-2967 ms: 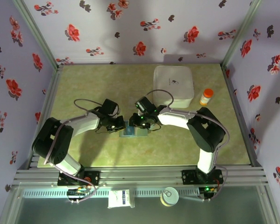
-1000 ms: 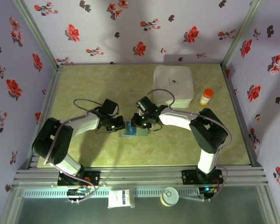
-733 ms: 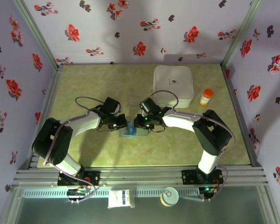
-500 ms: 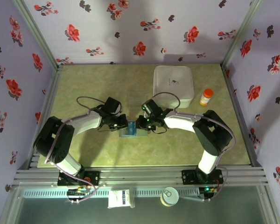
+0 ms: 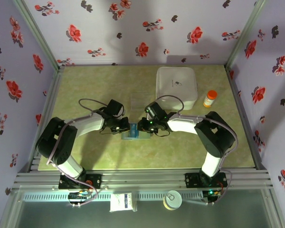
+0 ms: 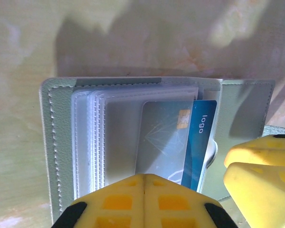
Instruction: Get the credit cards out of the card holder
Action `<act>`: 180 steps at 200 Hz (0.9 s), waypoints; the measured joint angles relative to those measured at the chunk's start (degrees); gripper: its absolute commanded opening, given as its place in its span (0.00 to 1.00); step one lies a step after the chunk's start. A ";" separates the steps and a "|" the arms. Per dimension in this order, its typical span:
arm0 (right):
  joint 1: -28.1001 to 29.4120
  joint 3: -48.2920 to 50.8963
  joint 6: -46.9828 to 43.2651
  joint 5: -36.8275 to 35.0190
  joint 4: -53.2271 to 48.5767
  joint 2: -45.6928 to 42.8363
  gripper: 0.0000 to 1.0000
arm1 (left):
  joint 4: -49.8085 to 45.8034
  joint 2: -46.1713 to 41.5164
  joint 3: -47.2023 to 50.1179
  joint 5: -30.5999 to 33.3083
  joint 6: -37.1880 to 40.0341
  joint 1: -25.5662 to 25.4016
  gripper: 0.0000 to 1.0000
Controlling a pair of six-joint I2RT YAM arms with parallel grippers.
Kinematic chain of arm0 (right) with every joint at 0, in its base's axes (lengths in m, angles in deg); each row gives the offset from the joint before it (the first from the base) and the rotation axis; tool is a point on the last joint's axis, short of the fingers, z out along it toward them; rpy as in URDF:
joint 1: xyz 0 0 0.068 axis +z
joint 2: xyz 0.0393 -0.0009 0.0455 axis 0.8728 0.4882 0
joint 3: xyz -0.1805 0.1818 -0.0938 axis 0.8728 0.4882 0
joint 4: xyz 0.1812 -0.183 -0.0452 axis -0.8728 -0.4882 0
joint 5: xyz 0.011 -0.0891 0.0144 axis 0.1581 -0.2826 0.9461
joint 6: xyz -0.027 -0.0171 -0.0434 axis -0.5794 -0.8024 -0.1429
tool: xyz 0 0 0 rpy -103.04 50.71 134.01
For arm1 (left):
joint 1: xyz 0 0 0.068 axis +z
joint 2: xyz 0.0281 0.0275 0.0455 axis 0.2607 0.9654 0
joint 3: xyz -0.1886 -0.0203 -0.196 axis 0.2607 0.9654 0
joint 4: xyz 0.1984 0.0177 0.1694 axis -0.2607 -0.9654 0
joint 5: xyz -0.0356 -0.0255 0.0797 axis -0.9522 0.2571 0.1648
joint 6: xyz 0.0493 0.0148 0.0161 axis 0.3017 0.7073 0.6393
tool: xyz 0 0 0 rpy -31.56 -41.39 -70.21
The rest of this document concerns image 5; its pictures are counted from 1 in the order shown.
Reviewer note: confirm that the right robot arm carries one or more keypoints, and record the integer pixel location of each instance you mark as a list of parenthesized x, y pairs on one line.
[(213, 137)]

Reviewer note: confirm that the clear acrylic card stand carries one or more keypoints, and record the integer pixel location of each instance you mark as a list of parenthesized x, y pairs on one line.
[(137, 102)]

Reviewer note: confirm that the aluminium front rail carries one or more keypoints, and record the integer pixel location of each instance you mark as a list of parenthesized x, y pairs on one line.
[(142, 178)]

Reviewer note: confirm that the grey-green card holder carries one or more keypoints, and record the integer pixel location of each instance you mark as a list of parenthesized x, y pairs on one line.
[(146, 135)]

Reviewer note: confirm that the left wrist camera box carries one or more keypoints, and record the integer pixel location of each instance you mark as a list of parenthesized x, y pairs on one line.
[(122, 112)]

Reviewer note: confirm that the aluminium side rail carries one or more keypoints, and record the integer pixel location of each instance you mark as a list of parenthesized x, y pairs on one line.
[(232, 83), (53, 90)]

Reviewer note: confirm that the white paper packet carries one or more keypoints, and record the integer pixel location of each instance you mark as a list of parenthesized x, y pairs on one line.
[(120, 203)]

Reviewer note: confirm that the orange pill bottle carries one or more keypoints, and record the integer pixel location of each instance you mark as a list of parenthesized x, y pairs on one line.
[(210, 98)]

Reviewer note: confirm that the blue credit card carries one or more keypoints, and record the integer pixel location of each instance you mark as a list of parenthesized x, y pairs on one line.
[(133, 130)]

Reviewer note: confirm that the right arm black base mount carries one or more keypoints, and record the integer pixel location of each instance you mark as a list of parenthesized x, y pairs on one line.
[(192, 180)]

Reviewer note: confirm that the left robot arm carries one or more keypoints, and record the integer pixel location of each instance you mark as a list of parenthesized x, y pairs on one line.
[(54, 142)]

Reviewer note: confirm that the aluminium frame post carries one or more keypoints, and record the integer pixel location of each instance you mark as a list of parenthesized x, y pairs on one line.
[(245, 33), (39, 33)]

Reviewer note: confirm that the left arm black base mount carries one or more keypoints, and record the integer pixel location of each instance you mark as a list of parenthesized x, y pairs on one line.
[(95, 180)]

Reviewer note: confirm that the tin can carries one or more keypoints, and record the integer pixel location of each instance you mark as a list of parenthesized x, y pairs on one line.
[(172, 200)]

